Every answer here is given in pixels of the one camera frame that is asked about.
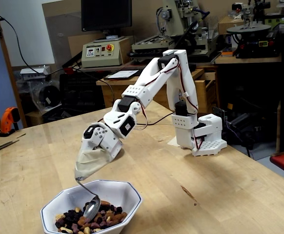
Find wooden workbench desk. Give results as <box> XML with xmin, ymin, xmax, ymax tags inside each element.
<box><xmin>95</xmin><ymin>65</ymin><xmax>221</xmax><ymax>115</ymax></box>

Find bent metal spoon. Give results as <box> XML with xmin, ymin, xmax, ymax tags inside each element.
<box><xmin>75</xmin><ymin>177</ymin><xmax>101</xmax><ymax>220</ymax></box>

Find small white box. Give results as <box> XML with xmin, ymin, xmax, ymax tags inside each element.
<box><xmin>19</xmin><ymin>65</ymin><xmax>52</xmax><ymax>80</ymax></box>

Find white panel board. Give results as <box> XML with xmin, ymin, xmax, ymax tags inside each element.
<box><xmin>0</xmin><ymin>0</ymin><xmax>55</xmax><ymax>68</ymax></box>

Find black computer monitor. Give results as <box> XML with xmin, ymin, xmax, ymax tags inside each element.
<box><xmin>80</xmin><ymin>0</ymin><xmax>133</xmax><ymax>37</ymax></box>

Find white paper sheet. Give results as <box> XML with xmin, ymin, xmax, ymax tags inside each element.
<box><xmin>104</xmin><ymin>70</ymin><xmax>140</xmax><ymax>80</ymax></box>

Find black storage crate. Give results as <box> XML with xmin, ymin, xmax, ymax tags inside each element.
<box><xmin>59</xmin><ymin>72</ymin><xmax>106</xmax><ymax>113</ymax></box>

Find beige CNC milling machine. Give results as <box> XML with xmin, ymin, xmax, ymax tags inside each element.
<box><xmin>128</xmin><ymin>0</ymin><xmax>222</xmax><ymax>64</ymax></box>

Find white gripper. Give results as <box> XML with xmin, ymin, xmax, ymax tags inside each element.
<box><xmin>80</xmin><ymin>123</ymin><xmax>123</xmax><ymax>161</ymax></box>

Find orange black hand tool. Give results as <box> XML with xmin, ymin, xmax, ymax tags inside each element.
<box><xmin>0</xmin><ymin>106</ymin><xmax>21</xmax><ymax>137</ymax></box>

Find beige machine control box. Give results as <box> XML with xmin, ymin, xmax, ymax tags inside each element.
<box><xmin>81</xmin><ymin>36</ymin><xmax>124</xmax><ymax>68</ymax></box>

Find wooden side bench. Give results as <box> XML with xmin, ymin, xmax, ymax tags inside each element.
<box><xmin>215</xmin><ymin>50</ymin><xmax>284</xmax><ymax>156</ymax></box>

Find black cable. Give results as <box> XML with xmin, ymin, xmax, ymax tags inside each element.
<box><xmin>0</xmin><ymin>6</ymin><xmax>174</xmax><ymax>130</ymax></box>

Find large brown cardboard sheet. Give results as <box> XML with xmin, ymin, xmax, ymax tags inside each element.
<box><xmin>41</xmin><ymin>0</ymin><xmax>84</xmax><ymax>71</ymax></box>

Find mixed nuts and raisins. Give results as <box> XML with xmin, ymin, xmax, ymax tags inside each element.
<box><xmin>55</xmin><ymin>200</ymin><xmax>128</xmax><ymax>234</ymax></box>

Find brown cardboard box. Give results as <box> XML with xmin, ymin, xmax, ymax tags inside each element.
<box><xmin>217</xmin><ymin>15</ymin><xmax>245</xmax><ymax>36</ymax></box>

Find beige masking tape wrap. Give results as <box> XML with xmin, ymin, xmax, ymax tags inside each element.
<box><xmin>74</xmin><ymin>147</ymin><xmax>113</xmax><ymax>181</ymax></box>

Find beige tape paper patch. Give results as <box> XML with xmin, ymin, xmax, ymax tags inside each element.
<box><xmin>166</xmin><ymin>136</ymin><xmax>183</xmax><ymax>149</ymax></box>

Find black scroll saw machine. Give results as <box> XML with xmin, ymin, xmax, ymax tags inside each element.
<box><xmin>226</xmin><ymin>0</ymin><xmax>283</xmax><ymax>59</ymax></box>

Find robot controller circuit board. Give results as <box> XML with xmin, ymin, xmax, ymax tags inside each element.
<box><xmin>212</xmin><ymin>105</ymin><xmax>228</xmax><ymax>124</ymax></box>

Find clear plastic bag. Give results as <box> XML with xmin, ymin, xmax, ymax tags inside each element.
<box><xmin>26</xmin><ymin>79</ymin><xmax>62</xmax><ymax>114</ymax></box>

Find white octagonal bowl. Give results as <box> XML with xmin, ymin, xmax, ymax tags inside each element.
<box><xmin>40</xmin><ymin>179</ymin><xmax>142</xmax><ymax>234</ymax></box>

